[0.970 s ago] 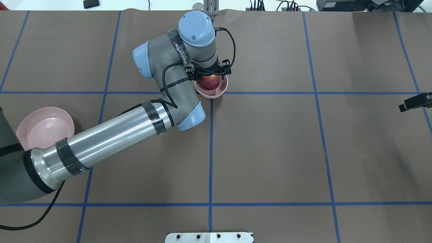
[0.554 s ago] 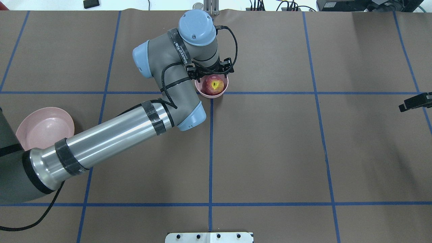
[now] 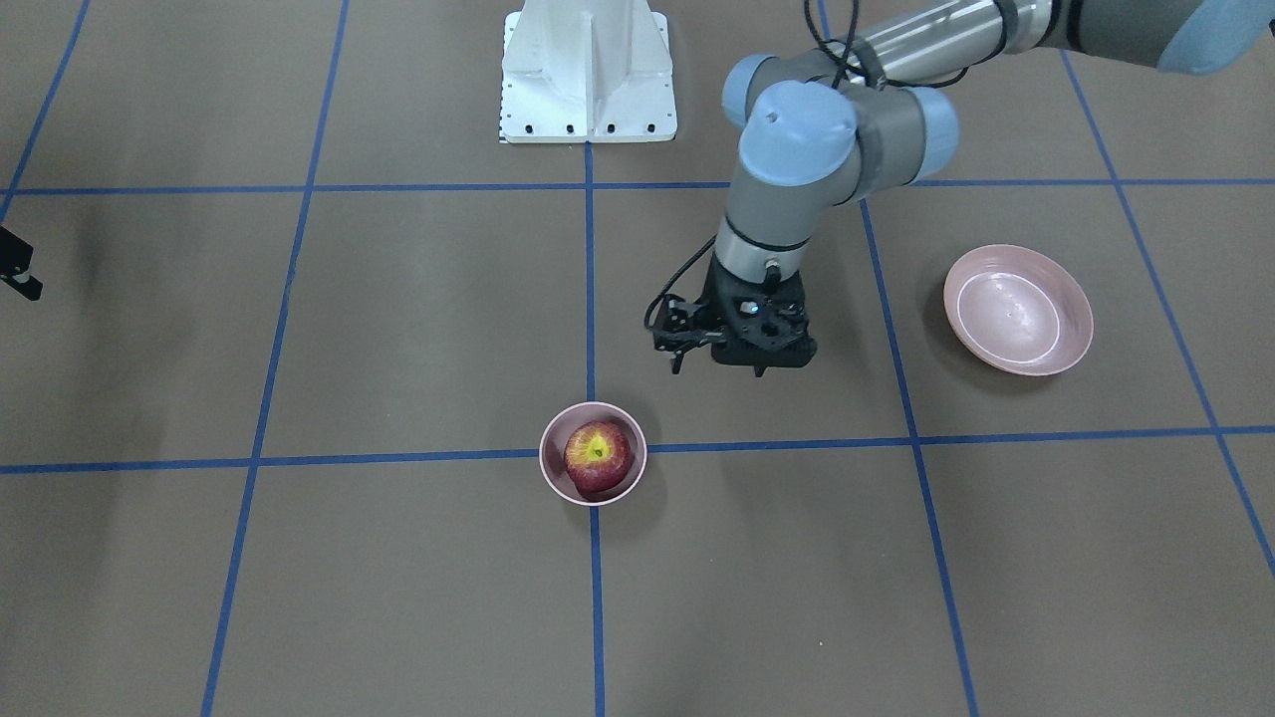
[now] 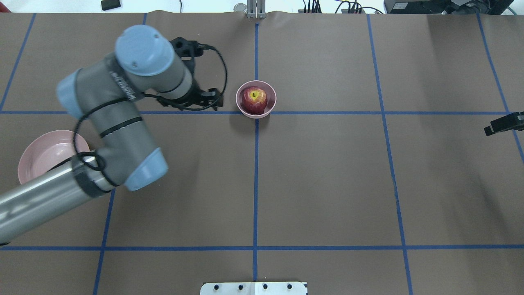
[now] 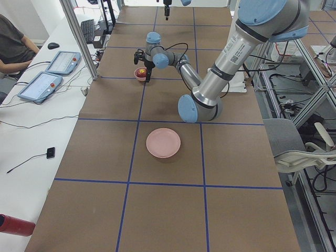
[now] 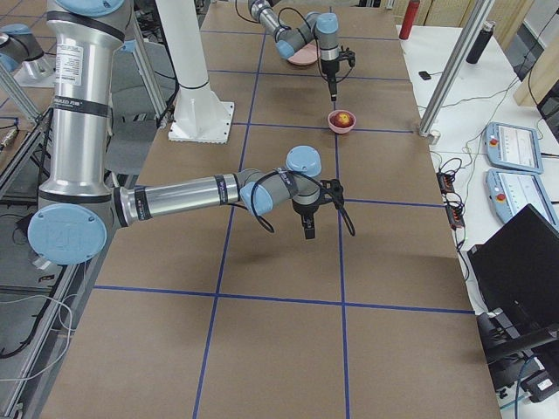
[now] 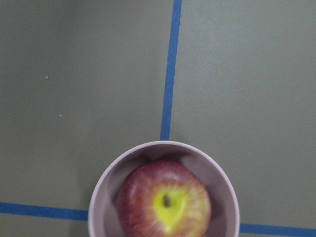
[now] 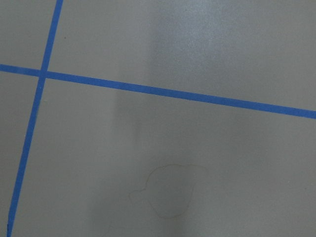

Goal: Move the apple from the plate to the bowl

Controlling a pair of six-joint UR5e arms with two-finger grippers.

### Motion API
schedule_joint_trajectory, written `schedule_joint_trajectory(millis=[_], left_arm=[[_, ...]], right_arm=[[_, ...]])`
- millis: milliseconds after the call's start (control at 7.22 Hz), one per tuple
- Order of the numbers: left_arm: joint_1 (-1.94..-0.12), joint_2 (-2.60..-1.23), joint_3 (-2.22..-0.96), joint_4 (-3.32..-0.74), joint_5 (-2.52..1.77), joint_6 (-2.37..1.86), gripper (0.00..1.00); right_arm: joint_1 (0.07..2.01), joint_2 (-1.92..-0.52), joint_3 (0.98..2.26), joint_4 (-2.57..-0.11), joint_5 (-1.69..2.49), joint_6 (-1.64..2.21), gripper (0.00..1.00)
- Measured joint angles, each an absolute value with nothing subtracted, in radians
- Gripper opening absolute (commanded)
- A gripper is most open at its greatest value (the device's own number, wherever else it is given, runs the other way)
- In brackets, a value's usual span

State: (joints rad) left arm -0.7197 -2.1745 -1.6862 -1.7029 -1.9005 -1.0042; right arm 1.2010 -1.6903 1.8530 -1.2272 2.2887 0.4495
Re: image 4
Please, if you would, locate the pink plate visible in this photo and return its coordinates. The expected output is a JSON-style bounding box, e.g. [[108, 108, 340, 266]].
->
[[17, 129, 75, 184]]

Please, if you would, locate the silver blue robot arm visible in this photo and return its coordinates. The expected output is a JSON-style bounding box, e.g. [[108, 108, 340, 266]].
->
[[0, 25, 225, 246]]

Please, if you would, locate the pink bowl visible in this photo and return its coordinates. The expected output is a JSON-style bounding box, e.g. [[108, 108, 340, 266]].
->
[[235, 80, 277, 119]]

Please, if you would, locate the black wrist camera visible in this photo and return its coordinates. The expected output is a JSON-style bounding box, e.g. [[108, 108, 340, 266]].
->
[[169, 37, 205, 61]]

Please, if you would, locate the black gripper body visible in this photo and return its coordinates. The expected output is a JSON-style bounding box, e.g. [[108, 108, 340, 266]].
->
[[158, 82, 224, 111]]

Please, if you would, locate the small black square device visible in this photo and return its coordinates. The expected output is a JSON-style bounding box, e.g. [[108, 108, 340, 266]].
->
[[100, 0, 122, 11]]

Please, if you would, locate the aluminium frame post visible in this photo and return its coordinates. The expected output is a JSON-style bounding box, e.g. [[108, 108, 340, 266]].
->
[[246, 0, 267, 19]]

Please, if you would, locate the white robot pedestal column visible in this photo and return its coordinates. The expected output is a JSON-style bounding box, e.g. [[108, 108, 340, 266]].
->
[[200, 281, 308, 295]]

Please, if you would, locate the red apple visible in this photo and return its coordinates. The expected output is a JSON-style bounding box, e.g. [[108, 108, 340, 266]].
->
[[241, 86, 268, 115]]

